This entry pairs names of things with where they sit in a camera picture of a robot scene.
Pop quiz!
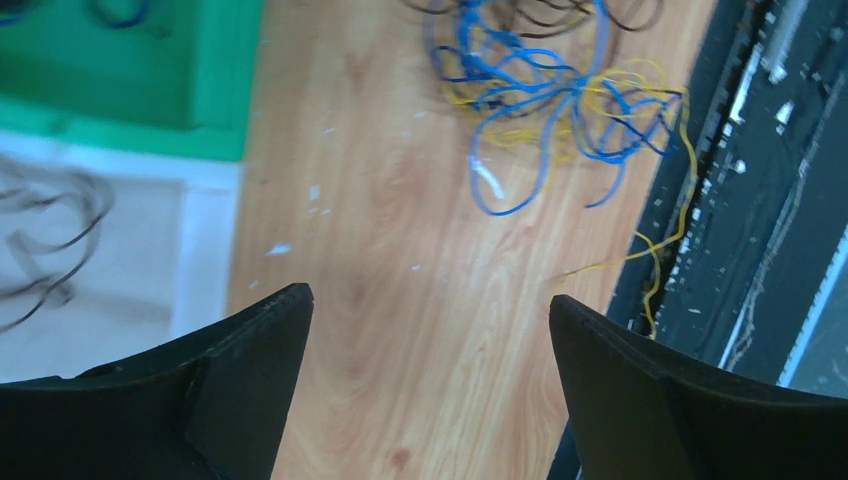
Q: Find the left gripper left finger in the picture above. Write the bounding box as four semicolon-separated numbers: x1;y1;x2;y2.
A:
1;283;314;479

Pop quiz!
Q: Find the green plastic bin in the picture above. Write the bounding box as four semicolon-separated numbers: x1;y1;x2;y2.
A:
1;1;264;162

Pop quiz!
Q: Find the coloured wire bundle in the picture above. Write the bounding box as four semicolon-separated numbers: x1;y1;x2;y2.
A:
404;0;690;219

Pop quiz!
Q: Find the white plastic bin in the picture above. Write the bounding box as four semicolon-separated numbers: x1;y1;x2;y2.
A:
1;131;243;382

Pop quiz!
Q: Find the blue wire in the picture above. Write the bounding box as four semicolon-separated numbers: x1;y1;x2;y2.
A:
0;0;154;31

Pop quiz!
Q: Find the yellow wire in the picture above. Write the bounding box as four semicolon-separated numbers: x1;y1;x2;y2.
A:
553;119;700;339

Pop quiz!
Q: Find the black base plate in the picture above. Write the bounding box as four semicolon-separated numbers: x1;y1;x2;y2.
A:
607;1;847;397

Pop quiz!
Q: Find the brown wire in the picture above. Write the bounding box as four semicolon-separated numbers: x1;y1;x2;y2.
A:
0;155;115;333

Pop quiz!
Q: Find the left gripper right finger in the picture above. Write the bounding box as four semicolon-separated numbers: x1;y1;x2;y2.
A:
549;295;847;479

